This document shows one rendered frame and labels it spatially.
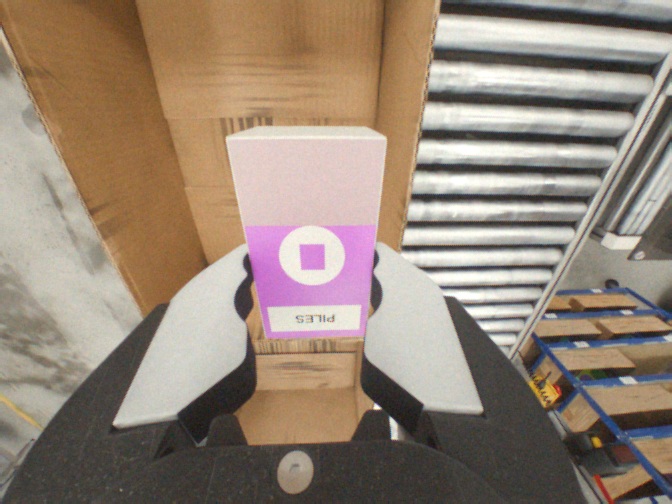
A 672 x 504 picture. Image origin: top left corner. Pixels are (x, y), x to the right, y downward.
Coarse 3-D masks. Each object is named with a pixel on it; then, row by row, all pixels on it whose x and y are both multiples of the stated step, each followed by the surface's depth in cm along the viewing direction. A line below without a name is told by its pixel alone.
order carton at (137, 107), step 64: (0, 0) 15; (64, 0) 18; (128, 0) 25; (192, 0) 26; (256, 0) 26; (320, 0) 26; (384, 0) 27; (64, 64) 19; (128, 64) 25; (192, 64) 29; (256, 64) 29; (320, 64) 30; (384, 64) 28; (64, 128) 19; (128, 128) 26; (192, 128) 33; (384, 128) 29; (128, 192) 26; (192, 192) 37; (384, 192) 30; (128, 256) 26; (192, 256) 39; (256, 320) 33
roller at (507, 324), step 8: (480, 320) 77; (488, 320) 77; (496, 320) 77; (504, 320) 77; (512, 320) 77; (520, 320) 77; (488, 328) 76; (496, 328) 76; (504, 328) 76; (512, 328) 77; (520, 328) 77
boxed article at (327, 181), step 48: (240, 144) 8; (288, 144) 8; (336, 144) 8; (384, 144) 8; (240, 192) 9; (288, 192) 9; (336, 192) 9; (288, 240) 10; (336, 240) 10; (288, 288) 11; (336, 288) 12; (288, 336) 13; (336, 336) 13
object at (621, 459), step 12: (588, 444) 61; (600, 444) 60; (612, 444) 56; (624, 444) 56; (588, 456) 60; (600, 456) 57; (612, 456) 54; (624, 456) 54; (588, 468) 59; (600, 468) 57; (612, 468) 54; (624, 468) 54
